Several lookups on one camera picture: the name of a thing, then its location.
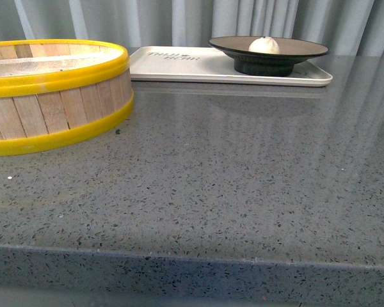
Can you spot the white steamed bun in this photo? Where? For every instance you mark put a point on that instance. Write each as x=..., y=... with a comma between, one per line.
x=265, y=44

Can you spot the black rimmed tan plate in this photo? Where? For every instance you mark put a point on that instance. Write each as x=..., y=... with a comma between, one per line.
x=291, y=52

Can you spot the white bear print tray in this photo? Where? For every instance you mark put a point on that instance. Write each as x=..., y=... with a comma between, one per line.
x=209, y=65

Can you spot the yellow rimmed bamboo steamer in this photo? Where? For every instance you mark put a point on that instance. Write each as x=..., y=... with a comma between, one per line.
x=57, y=92

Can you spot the grey pleated curtain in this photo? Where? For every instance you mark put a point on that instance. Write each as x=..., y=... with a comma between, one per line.
x=345, y=27

